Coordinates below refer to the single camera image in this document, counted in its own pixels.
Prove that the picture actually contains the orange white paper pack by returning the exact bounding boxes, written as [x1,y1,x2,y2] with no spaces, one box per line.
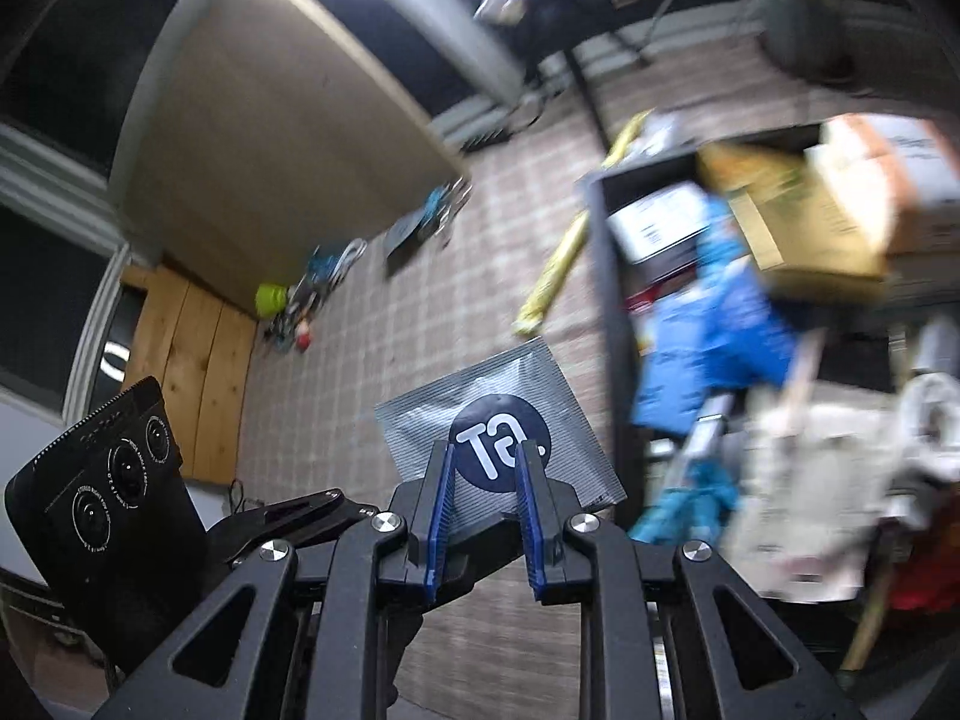
[805,112,958,257]

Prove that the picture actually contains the wooden board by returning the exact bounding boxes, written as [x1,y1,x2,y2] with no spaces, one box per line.
[122,265,257,488]

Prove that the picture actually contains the black tripod stand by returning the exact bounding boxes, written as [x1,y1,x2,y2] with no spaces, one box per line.
[517,10,652,153]

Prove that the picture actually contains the black power strip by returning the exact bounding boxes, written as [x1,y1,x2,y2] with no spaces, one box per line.
[460,125,514,154]

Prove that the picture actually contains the grey foil sachet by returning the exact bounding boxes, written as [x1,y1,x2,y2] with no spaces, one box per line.
[374,338,626,527]

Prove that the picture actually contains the metal scissors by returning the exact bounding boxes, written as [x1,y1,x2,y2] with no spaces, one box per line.
[423,177,472,247]

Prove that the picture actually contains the blue packet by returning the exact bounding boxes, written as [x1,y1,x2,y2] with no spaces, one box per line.
[631,197,797,436]

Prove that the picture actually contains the yellow green cup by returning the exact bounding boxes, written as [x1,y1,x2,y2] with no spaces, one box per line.
[254,283,290,319]

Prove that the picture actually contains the yellow long packet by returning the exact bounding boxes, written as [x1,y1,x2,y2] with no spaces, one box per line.
[512,109,652,338]

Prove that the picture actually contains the grey pouch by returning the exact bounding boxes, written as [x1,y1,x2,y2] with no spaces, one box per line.
[384,211,436,277]

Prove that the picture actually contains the white cable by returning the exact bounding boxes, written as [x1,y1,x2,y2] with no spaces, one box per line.
[328,237,370,283]

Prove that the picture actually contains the teal plastic gloves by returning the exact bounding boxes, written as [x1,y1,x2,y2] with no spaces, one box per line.
[628,460,740,546]

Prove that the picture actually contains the black storage bin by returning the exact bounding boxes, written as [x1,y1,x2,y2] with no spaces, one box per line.
[576,122,960,616]

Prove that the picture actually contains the tan cabinet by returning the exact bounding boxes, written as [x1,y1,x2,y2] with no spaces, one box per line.
[107,0,467,310]

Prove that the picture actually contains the yellow flower box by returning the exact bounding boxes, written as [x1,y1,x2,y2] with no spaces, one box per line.
[697,142,887,304]

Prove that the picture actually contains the black camera module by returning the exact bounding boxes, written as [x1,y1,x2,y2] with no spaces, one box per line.
[5,376,208,619]

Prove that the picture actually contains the white blue box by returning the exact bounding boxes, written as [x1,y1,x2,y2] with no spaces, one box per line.
[607,182,708,263]

